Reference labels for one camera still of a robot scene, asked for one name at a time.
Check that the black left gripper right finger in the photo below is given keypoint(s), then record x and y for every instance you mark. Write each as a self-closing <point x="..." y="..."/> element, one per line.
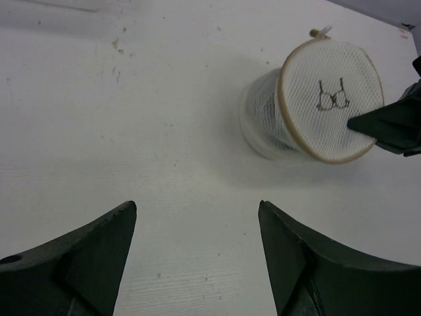
<point x="311" y="274"/>

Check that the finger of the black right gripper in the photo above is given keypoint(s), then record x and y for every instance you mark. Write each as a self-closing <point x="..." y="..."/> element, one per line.
<point x="396" y="127"/>

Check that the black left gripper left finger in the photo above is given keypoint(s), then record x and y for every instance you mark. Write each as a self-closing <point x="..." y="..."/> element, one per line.
<point x="78" y="273"/>

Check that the white mesh laundry bag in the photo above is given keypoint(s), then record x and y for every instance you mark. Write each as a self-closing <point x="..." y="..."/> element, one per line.
<point x="301" y="110"/>

